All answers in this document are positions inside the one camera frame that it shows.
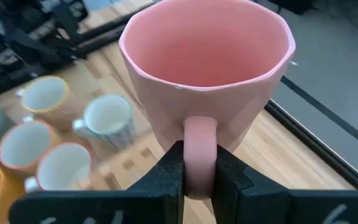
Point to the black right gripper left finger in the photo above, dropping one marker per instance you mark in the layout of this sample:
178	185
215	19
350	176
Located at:
154	205

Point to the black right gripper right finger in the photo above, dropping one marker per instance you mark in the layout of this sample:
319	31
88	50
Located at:
259	205

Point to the white mug red rim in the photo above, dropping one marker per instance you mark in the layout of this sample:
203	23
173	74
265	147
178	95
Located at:
62	166

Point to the grey patterned white mug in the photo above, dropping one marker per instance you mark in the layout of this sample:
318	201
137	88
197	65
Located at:
107	115

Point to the pink faceted coffee mug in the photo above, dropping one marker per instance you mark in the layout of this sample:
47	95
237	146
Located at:
204	102

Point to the white mug orange rim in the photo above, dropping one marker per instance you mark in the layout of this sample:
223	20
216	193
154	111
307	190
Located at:
25	143

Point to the white mug yellow rim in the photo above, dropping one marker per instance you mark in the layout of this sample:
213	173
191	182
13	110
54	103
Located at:
45	93

